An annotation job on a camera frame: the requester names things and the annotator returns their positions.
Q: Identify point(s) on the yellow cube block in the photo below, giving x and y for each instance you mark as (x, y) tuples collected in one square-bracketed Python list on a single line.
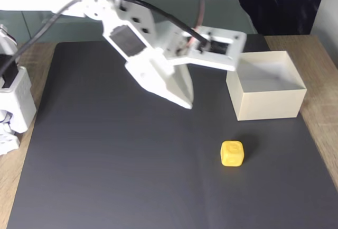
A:
[(232, 154)]

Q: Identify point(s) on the black hanging cloth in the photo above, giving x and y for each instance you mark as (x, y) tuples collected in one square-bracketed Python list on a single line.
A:
[(280, 4)]

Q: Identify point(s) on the dark grey table mat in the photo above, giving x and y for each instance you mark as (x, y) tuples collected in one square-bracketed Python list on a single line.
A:
[(132, 165)]

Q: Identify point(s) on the white open box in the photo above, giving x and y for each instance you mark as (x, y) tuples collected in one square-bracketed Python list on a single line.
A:
[(266, 104)]

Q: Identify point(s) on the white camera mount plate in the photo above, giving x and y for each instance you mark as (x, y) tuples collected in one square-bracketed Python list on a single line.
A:
[(211, 57)]

